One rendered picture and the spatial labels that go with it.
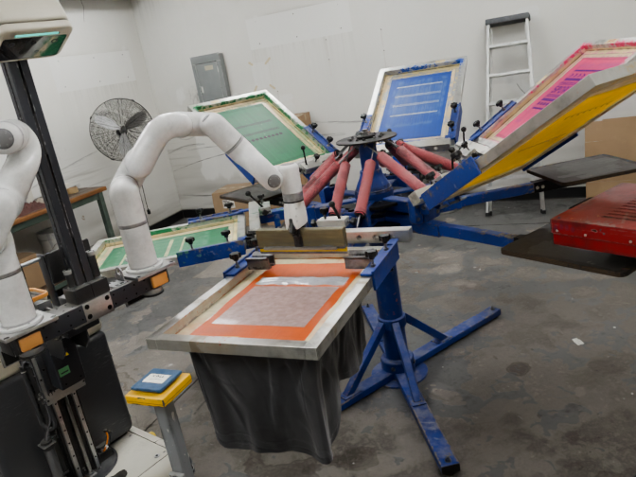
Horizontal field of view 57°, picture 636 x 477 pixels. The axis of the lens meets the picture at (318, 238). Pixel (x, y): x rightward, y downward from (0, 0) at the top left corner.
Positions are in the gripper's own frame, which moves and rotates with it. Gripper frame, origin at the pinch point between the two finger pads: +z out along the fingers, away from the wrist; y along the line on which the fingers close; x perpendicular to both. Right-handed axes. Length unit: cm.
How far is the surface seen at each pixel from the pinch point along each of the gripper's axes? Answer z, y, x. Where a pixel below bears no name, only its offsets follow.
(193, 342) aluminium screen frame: 11, 59, -11
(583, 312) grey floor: 107, -166, 94
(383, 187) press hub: 2, -81, 7
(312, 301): 14.0, 23.0, 12.5
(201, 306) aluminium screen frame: 11.9, 33.6, -24.9
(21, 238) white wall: 55, -178, -379
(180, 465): 40, 78, -10
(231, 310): 14.3, 31.5, -14.4
